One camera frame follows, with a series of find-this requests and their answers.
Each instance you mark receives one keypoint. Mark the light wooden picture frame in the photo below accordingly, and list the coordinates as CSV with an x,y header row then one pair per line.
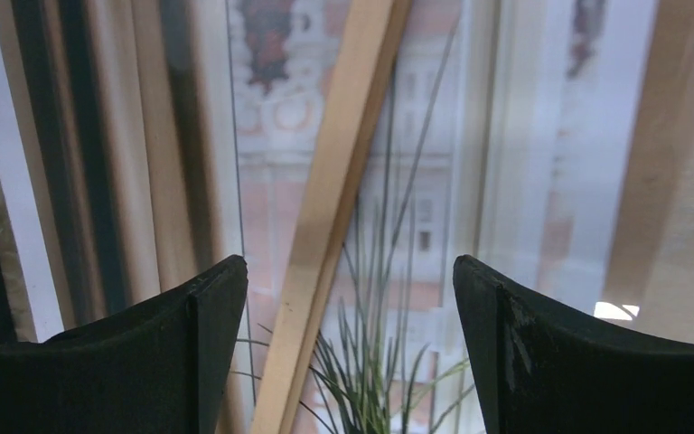
x,y
370,45

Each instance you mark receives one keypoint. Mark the plant window photo print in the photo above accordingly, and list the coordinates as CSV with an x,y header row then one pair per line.
x,y
215,203

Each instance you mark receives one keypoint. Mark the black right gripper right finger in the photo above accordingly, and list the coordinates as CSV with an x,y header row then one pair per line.
x,y
540,366

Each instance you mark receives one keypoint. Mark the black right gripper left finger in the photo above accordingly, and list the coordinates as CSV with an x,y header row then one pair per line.
x,y
160,366

